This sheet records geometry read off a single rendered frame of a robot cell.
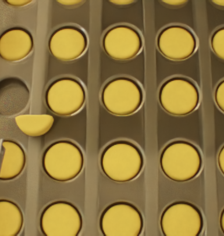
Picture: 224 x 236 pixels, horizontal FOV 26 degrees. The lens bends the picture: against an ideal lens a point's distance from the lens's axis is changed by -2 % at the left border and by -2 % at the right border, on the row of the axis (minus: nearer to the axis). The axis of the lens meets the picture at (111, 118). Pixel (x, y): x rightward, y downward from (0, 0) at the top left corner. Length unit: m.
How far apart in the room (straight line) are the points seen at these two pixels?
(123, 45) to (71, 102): 0.02
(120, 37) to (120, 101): 0.02
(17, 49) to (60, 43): 0.01
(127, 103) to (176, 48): 0.02
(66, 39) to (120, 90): 0.02
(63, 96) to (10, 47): 0.02
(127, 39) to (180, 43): 0.02
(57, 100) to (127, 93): 0.02
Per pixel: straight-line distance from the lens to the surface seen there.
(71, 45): 0.16
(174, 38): 0.16
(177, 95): 0.15
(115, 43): 0.16
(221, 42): 0.16
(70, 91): 0.15
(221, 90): 0.15
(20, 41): 0.16
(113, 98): 0.15
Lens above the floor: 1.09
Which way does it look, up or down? 73 degrees down
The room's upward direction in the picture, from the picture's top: 6 degrees counter-clockwise
